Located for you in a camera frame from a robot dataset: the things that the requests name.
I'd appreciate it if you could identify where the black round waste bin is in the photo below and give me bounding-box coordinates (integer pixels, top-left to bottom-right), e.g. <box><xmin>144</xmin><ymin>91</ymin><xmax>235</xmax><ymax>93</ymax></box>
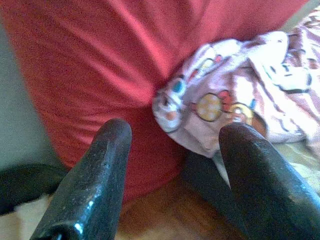
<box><xmin>0</xmin><ymin>163</ymin><xmax>70</xmax><ymax>216</ymax></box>

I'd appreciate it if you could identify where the red mattress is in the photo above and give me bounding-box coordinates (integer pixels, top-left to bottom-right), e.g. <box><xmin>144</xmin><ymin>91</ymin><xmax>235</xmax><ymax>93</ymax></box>
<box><xmin>0</xmin><ymin>0</ymin><xmax>311</xmax><ymax>202</ymax></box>

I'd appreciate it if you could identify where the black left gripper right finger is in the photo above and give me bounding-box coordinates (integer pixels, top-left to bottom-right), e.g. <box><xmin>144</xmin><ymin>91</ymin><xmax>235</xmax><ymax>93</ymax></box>
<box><xmin>218</xmin><ymin>122</ymin><xmax>320</xmax><ymax>240</ymax></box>

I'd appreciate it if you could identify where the pink cartoon print blanket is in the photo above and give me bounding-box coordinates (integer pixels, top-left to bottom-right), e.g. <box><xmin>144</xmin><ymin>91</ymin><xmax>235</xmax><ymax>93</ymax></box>
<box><xmin>151</xmin><ymin>7</ymin><xmax>320</xmax><ymax>159</ymax></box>

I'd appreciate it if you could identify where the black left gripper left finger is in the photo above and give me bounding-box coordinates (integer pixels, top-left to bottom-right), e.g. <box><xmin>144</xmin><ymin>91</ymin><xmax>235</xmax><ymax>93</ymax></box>
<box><xmin>29</xmin><ymin>118</ymin><xmax>133</xmax><ymax>240</ymax></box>

